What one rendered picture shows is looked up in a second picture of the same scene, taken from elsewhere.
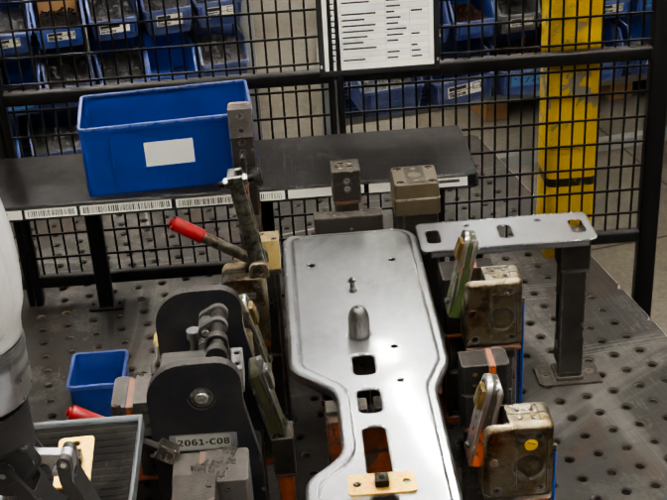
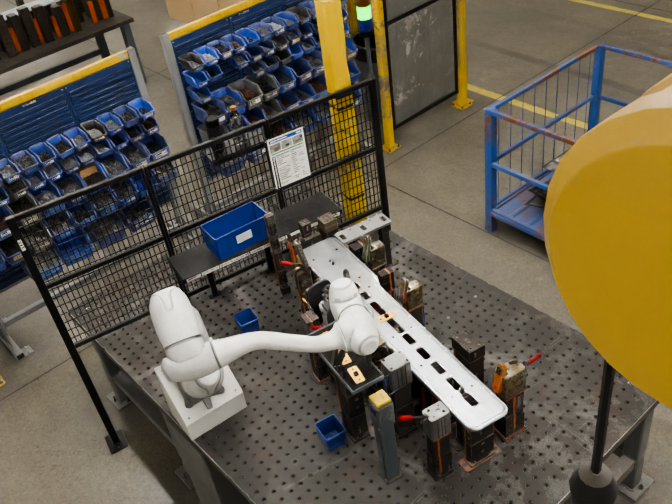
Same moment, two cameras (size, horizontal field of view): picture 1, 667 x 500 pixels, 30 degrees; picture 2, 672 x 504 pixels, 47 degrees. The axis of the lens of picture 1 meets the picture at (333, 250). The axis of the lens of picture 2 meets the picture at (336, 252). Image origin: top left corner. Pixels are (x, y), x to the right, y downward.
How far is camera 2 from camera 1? 196 cm
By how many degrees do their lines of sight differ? 21
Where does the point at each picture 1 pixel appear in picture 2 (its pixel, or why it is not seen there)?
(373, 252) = (328, 248)
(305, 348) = not seen: hidden behind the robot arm
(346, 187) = (307, 229)
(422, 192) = (332, 223)
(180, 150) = (247, 234)
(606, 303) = not seen: hidden behind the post
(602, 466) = not seen: hidden behind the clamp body
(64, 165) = (197, 251)
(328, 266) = (318, 258)
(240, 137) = (271, 224)
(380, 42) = (292, 173)
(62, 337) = (210, 311)
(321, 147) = (282, 215)
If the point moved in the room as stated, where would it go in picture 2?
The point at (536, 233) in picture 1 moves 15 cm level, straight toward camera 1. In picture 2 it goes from (373, 225) to (383, 241)
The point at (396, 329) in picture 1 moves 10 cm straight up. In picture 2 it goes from (356, 272) to (353, 255)
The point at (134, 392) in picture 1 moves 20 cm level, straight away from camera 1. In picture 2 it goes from (310, 317) to (282, 296)
